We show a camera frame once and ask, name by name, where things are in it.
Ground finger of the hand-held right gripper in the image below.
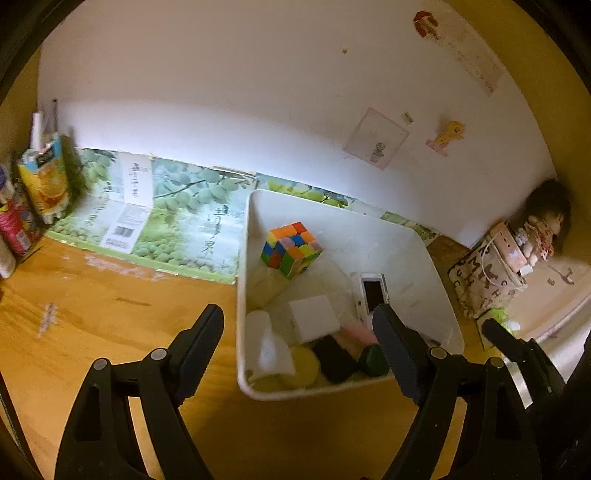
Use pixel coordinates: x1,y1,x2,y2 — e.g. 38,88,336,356
482,318,566,393

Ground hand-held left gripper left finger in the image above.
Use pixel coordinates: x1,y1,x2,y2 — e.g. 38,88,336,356
56,304,225,480

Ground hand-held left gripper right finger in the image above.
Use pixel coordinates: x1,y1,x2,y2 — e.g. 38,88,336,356
372,303,532,480

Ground green small case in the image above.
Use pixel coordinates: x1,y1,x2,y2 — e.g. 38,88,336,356
358,344,391,377

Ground pink hair roller clip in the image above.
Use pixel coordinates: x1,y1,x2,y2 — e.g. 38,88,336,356
342,320,379,347

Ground black charger plug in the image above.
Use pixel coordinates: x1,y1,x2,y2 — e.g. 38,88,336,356
314,335,360,384

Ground white handheld game device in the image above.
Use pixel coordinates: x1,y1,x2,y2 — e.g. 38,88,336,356
351,272,391,324

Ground white square box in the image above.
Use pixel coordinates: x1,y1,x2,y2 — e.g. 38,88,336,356
288,295,341,346

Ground cream round compact case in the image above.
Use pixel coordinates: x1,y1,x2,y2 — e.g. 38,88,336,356
281,346,321,388

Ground white plastic bin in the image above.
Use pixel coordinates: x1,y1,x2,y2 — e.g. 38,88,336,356
236,188,465,401

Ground colourful puzzle cube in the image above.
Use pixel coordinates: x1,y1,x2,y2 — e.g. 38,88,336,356
260,222,323,281

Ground green tissue pack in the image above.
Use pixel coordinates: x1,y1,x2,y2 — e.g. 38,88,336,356
489,307,520,333

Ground letter printed bag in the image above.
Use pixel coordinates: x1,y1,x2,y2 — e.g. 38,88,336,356
449,237,527,319

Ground pink box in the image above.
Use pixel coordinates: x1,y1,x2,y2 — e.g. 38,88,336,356
489,222,529,278

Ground orange printed cardboard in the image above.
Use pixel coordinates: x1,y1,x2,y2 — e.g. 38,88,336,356
427,233,474,266

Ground brown haired doll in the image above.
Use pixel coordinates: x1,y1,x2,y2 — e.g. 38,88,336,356
522,178,575,266

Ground green fruit printed cardboard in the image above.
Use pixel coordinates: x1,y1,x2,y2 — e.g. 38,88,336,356
44,148,439,287

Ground white spray bottle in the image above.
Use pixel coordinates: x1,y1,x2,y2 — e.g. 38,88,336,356
0,240,17,279

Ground yellow pony sticker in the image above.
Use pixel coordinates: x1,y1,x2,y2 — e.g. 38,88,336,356
426,120,466,158

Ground white tube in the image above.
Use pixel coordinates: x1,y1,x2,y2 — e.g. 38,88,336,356
30,111,47,153

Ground paper strip note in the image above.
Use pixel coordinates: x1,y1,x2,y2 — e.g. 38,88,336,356
431,14,503,96

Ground red wall sticker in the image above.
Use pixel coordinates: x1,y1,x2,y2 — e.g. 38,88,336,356
412,10,440,42

